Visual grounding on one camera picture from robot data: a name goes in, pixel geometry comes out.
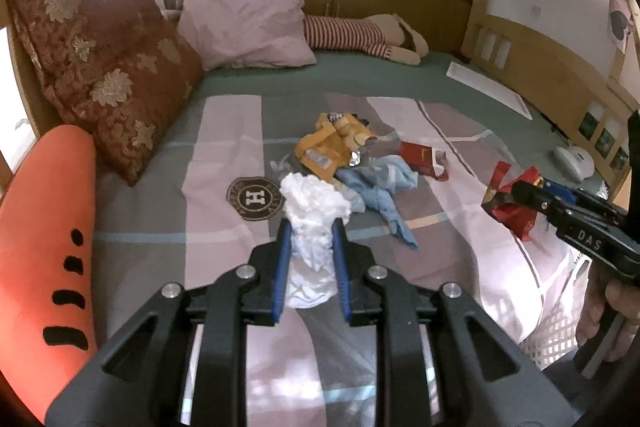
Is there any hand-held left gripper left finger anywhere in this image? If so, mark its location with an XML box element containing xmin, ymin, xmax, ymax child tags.
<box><xmin>45</xmin><ymin>218</ymin><xmax>296</xmax><ymax>427</ymax></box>

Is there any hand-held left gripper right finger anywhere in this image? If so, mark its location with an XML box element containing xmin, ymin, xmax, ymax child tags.
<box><xmin>330</xmin><ymin>218</ymin><xmax>583</xmax><ymax>427</ymax></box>

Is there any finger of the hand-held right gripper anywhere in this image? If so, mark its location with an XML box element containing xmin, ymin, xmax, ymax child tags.
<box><xmin>509</xmin><ymin>179</ymin><xmax>617</xmax><ymax>264</ymax></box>
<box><xmin>542</xmin><ymin>178</ymin><xmax>632</xmax><ymax>228</ymax></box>

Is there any red gold wrapper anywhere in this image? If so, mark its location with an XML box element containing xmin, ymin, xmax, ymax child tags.
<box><xmin>481</xmin><ymin>161</ymin><xmax>545</xmax><ymax>242</ymax></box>

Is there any white tissue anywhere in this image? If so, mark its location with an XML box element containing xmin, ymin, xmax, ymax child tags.
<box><xmin>279</xmin><ymin>173</ymin><xmax>368</xmax><ymax>310</ymax></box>

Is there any person's right hand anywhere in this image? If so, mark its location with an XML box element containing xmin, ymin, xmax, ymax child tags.
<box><xmin>575</xmin><ymin>264</ymin><xmax>640</xmax><ymax>363</ymax></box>

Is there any white massager device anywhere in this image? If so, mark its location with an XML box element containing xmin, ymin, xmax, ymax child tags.
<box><xmin>552</xmin><ymin>146</ymin><xmax>596</xmax><ymax>182</ymax></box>

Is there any round brown badge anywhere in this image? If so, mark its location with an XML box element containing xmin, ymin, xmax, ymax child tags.
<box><xmin>226</xmin><ymin>176</ymin><xmax>287</xmax><ymax>222</ymax></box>

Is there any light blue crumpled cloth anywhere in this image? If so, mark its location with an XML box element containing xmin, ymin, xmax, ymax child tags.
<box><xmin>334</xmin><ymin>156</ymin><xmax>420</xmax><ymax>252</ymax></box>

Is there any grey plastic wrapper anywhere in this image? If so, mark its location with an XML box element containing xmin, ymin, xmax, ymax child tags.
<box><xmin>270</xmin><ymin>154</ymin><xmax>301</xmax><ymax>175</ymax></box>

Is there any yellow snack bag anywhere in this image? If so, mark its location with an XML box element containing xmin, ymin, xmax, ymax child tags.
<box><xmin>294</xmin><ymin>113</ymin><xmax>378</xmax><ymax>180</ymax></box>

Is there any red snack packet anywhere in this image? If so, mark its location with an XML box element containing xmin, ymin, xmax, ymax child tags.
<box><xmin>399</xmin><ymin>141</ymin><xmax>449</xmax><ymax>182</ymax></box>

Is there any white flat mat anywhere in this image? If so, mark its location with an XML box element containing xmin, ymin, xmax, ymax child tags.
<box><xmin>446</xmin><ymin>61</ymin><xmax>535</xmax><ymax>122</ymax></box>

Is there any checked pink grey blanket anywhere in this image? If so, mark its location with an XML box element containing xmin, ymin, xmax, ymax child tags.
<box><xmin>92</xmin><ymin>92</ymin><xmax>581</xmax><ymax>427</ymax></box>

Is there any pink hanging garment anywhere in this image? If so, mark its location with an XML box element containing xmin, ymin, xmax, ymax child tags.
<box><xmin>607</xmin><ymin>0</ymin><xmax>640</xmax><ymax>52</ymax></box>

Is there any green mattress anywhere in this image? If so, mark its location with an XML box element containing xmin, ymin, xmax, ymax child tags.
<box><xmin>197</xmin><ymin>49</ymin><xmax>628</xmax><ymax>370</ymax></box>

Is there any striped plush dog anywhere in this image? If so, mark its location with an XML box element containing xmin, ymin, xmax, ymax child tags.
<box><xmin>302</xmin><ymin>13</ymin><xmax>430</xmax><ymax>66</ymax></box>

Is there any pink pillow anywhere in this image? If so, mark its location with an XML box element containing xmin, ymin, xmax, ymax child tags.
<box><xmin>176</xmin><ymin>0</ymin><xmax>318</xmax><ymax>72</ymax></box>

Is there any orange carrot plush pillow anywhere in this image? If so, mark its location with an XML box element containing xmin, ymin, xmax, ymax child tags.
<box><xmin>0</xmin><ymin>124</ymin><xmax>98</xmax><ymax>423</ymax></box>

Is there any red floral cushion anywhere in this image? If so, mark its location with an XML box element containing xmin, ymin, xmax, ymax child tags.
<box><xmin>4</xmin><ymin>0</ymin><xmax>205</xmax><ymax>188</ymax></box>

